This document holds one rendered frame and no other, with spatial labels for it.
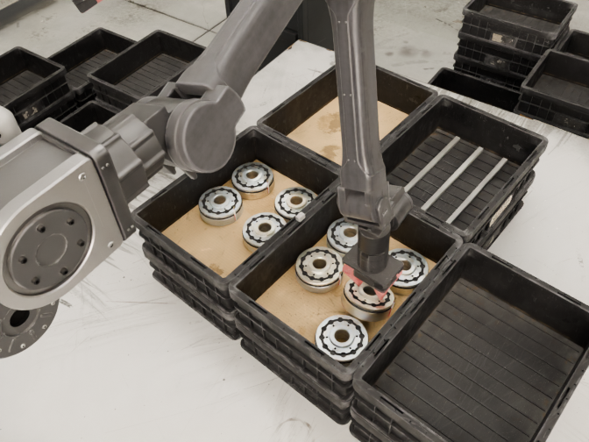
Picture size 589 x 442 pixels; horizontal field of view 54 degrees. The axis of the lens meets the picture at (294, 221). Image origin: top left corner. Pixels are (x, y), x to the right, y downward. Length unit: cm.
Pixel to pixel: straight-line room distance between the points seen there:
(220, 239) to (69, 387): 45
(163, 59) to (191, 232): 135
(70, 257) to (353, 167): 51
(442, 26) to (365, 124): 288
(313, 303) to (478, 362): 34
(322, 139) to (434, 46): 209
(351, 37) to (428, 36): 279
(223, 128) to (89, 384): 84
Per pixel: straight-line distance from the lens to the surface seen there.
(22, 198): 53
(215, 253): 132
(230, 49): 69
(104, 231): 59
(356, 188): 96
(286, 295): 123
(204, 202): 139
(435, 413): 113
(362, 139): 92
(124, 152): 58
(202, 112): 62
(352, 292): 118
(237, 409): 126
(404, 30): 371
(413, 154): 155
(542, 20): 293
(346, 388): 108
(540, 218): 165
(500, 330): 124
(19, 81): 268
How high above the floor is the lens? 185
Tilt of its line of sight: 48 degrees down
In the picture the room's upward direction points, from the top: 3 degrees counter-clockwise
